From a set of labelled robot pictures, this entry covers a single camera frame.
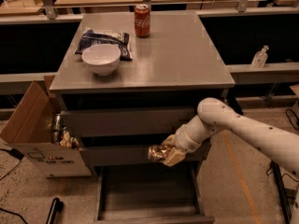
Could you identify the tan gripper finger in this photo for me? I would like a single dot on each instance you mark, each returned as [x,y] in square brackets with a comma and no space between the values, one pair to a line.
[169,141]
[173,156]

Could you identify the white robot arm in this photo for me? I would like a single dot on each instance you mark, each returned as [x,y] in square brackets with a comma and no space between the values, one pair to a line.
[213,116]

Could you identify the grey drawer cabinet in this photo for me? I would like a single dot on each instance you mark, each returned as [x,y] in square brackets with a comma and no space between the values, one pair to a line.
[177,65]

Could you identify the grey open bottom drawer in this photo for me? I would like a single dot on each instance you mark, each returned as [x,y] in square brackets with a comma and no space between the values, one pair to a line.
[149,194]

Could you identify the grey top drawer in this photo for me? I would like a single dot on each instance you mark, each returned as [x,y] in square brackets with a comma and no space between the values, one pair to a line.
[126,121]

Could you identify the grey middle drawer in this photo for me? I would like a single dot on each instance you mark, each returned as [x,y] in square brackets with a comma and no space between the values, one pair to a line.
[107,154]

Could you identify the red cola can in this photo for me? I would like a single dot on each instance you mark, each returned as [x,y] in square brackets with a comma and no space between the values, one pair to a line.
[142,20]

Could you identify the white bowl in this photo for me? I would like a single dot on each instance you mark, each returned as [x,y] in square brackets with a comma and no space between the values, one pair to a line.
[102,59]

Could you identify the cans and wrappers in box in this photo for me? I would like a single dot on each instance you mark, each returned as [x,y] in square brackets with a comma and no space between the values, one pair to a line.
[60,134]

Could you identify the black bar on floor right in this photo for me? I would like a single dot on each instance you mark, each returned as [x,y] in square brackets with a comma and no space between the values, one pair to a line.
[285,195]

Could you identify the blue white snack bag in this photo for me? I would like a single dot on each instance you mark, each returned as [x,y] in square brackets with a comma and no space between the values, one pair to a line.
[91,38]

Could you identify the open cardboard box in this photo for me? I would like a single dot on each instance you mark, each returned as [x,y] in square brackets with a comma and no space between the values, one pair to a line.
[29,131]

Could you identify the black handle on floor left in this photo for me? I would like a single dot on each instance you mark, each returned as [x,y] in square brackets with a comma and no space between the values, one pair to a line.
[56,207]

